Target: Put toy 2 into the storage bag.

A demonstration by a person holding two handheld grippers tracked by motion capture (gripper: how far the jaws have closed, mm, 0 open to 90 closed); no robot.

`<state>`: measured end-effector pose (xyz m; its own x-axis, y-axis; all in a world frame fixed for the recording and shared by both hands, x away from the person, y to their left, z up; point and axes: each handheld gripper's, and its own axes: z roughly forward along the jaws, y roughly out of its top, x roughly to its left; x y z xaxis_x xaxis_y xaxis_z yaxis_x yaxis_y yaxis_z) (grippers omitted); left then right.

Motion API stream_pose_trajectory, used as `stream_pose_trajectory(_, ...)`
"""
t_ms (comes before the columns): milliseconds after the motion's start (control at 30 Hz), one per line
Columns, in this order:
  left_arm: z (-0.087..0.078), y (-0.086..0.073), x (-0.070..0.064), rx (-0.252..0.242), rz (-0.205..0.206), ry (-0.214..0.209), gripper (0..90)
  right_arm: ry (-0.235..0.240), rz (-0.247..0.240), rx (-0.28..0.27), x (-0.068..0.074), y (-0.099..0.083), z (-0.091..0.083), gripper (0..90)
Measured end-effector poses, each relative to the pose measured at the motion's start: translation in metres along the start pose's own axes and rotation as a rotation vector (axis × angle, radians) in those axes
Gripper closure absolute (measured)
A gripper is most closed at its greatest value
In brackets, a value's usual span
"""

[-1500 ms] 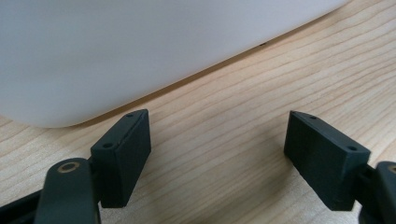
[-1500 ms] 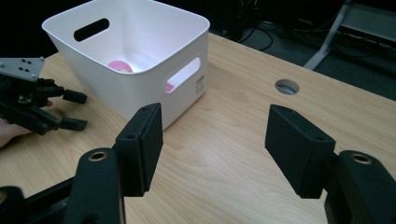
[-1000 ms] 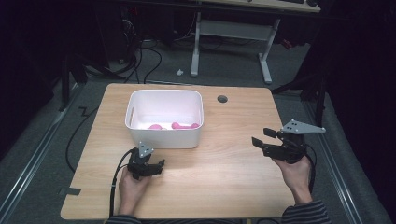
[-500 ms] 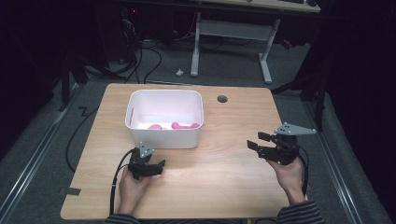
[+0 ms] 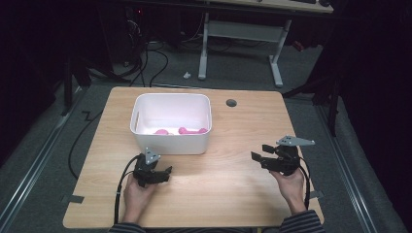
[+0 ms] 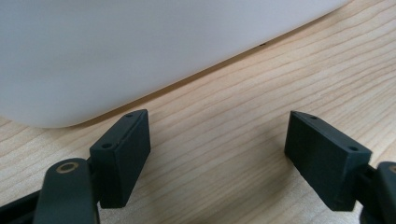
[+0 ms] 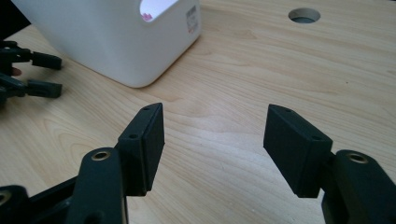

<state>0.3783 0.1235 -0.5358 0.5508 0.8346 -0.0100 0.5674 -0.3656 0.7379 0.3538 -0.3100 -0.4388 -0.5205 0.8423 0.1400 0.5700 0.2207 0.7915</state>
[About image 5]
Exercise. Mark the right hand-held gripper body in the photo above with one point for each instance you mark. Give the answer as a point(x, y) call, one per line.
point(286, 158)

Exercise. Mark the pink toy dumbbell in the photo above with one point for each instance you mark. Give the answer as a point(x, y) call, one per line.
point(191, 131)

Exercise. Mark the person's left hand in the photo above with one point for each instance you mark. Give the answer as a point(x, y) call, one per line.
point(137, 199)

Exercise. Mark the desk with white legs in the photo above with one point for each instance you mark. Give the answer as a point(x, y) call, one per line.
point(243, 30)

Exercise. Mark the small pink toy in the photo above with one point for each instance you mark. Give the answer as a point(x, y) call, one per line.
point(161, 132)

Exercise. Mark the black metal stand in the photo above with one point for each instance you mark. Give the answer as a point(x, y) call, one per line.
point(327, 93)
point(69, 84)

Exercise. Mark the white plastic bin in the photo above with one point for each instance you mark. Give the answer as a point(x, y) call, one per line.
point(171, 144)

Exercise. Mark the white paper scrap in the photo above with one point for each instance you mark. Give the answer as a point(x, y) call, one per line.
point(187, 75)

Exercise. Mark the dark computer tower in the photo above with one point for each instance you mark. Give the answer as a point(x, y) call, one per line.
point(134, 32)

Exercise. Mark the metal floor rail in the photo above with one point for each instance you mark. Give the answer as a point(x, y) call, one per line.
point(350, 174)
point(35, 165)

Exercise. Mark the person's right hand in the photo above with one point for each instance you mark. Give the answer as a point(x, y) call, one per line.
point(291, 191)

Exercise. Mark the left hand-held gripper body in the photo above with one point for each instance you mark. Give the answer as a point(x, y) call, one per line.
point(147, 171)

